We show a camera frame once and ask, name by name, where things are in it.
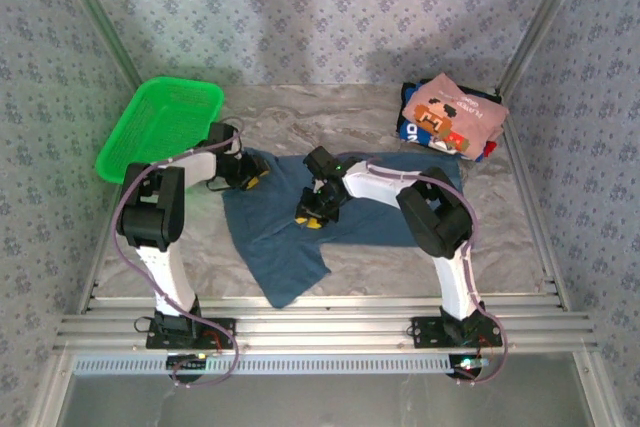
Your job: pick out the plain blue t-shirt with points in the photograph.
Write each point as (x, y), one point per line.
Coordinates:
(290, 257)

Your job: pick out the green plastic basket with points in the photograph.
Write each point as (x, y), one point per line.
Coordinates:
(155, 122)

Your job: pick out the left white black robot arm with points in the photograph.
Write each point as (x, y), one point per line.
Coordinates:
(197, 167)

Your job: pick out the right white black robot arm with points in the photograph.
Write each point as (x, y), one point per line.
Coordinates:
(380, 182)

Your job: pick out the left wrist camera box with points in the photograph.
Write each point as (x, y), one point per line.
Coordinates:
(220, 134)

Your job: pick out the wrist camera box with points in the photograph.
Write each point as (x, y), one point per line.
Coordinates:
(317, 159)
(220, 134)

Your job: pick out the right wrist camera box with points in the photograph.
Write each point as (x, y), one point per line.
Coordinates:
(317, 159)

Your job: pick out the narrow aluminium rail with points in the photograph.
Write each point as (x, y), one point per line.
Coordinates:
(325, 303)

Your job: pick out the wide slotted aluminium rail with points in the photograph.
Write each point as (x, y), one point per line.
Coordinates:
(325, 332)

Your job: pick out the aluminium corner post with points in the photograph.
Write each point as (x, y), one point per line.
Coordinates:
(543, 22)
(106, 22)

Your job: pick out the aluminium frame leg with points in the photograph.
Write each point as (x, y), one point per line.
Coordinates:
(595, 392)
(50, 392)

